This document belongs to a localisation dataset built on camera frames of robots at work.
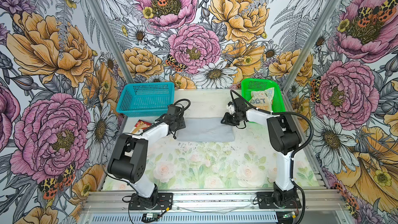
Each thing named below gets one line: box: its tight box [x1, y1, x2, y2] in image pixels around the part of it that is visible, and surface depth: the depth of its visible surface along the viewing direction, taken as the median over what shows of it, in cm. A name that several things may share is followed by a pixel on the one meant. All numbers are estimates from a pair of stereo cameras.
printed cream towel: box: [248, 87, 275, 113], surface depth 113 cm
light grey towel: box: [176, 117, 235, 143], surface depth 97 cm
